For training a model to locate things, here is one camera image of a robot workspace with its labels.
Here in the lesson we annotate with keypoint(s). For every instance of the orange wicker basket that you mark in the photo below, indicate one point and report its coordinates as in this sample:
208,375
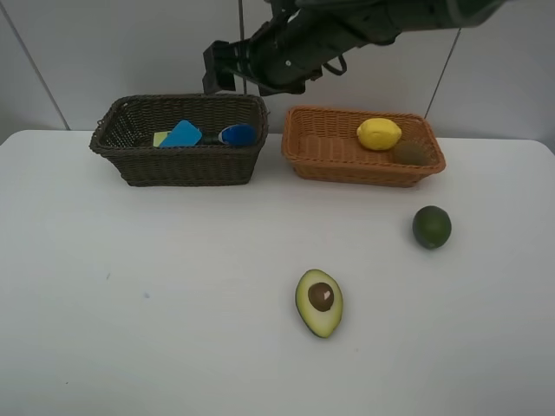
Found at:
321,143

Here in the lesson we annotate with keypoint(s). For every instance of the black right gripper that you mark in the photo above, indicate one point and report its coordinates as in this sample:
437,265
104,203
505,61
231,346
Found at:
265,59

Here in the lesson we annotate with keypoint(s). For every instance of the dark felt board eraser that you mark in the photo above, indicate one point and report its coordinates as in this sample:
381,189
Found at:
184,134

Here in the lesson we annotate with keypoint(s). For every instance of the dark brown wicker basket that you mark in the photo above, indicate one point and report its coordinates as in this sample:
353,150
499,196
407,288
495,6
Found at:
124,136

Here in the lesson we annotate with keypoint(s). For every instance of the brown kiwi fruit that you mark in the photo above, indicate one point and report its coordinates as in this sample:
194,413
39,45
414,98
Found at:
409,153

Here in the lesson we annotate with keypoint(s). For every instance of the dark green lime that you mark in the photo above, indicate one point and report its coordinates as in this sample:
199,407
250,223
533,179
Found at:
431,227

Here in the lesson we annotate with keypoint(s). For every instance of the dark green pump bottle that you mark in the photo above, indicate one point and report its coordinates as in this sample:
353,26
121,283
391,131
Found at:
205,140

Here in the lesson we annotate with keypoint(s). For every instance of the white bottle blue cap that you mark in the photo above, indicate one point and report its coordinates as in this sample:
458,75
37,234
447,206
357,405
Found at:
238,135

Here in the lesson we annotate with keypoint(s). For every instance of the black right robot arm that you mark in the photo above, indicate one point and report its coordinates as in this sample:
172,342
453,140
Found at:
305,38

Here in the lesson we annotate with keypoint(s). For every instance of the halved avocado with pit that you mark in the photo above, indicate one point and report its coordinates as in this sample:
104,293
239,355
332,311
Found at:
319,302

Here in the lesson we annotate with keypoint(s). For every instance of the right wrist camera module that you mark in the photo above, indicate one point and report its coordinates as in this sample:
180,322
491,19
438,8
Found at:
221,64

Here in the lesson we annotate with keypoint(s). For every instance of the yellow lemon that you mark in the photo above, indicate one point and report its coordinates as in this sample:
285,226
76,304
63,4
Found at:
378,134

